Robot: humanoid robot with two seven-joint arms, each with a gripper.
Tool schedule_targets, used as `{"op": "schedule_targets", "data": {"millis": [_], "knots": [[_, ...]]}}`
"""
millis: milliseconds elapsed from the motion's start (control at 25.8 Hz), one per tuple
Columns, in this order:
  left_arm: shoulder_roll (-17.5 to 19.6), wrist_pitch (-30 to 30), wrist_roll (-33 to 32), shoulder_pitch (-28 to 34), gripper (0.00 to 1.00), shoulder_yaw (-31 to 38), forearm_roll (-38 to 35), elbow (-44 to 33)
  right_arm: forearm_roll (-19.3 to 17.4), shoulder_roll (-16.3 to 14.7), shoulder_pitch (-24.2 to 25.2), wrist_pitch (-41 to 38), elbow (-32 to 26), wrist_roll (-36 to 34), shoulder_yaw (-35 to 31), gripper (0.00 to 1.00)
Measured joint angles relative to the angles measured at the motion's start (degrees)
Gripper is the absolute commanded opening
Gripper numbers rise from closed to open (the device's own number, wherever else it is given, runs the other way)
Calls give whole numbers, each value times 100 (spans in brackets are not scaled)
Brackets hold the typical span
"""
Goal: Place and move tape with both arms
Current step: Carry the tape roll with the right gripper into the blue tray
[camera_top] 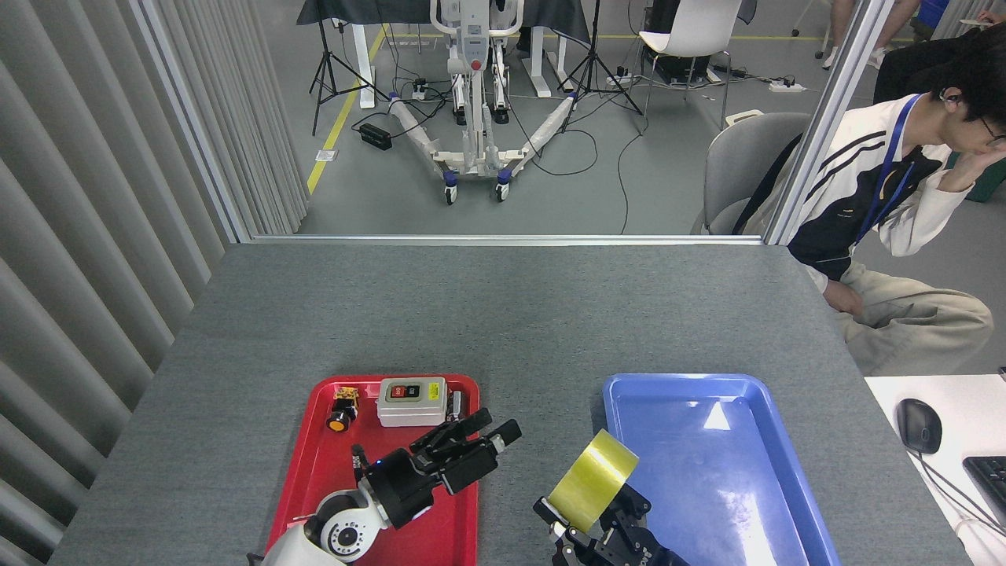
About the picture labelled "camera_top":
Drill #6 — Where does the white desk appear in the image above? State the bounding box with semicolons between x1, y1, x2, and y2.
865;374;1006;566

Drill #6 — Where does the white chair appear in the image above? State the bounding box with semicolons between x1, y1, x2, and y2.
633;0;743;131

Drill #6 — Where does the table with black cloth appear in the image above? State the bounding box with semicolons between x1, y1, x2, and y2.
296;0;592;109

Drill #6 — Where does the person's hand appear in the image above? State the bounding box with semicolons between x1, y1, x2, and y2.
822;279;866;318
939;145;1006;193

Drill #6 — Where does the orange push button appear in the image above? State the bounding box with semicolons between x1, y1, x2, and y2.
326;386;361;433

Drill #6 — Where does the grey chair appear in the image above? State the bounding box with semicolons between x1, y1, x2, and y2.
692;112;812;235

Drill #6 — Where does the yellow tape roll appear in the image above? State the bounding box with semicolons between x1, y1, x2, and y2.
547;428;640;535

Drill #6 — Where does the black tripod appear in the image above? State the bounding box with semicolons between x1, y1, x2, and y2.
309;0;391;137
556;0;647;134

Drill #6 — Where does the seated person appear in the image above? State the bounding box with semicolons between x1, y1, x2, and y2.
735;35;1006;377

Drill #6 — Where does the white stand on wheels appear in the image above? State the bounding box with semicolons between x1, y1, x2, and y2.
387;0;584;207

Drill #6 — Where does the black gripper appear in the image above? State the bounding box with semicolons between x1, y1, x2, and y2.
360;406;523;530
532;484;692;566

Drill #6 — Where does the silver rail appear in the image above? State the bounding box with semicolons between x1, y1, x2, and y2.
250;233;765;247

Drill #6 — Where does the black keyboard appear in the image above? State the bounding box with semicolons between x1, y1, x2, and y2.
963;455;1006;529

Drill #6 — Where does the silver post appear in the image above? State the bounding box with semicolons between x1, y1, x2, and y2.
764;0;897;246

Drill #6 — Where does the red plastic tray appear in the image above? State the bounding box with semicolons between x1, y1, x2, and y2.
266;374;481;566

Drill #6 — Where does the blue lanyard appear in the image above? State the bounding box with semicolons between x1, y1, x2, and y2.
853;94;925;244

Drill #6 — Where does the black computer mouse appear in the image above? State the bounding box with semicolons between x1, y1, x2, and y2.
896;398;943;456

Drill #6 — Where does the black floor cable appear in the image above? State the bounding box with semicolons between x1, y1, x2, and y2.
503;79;655;235

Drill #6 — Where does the black mouse cable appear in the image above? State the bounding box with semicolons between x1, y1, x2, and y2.
914;451;1006;543

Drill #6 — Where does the blue plastic tray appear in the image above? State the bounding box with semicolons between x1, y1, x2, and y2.
602;373;842;566

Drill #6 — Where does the grey switch box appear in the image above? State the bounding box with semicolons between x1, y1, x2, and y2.
376;377;448;428

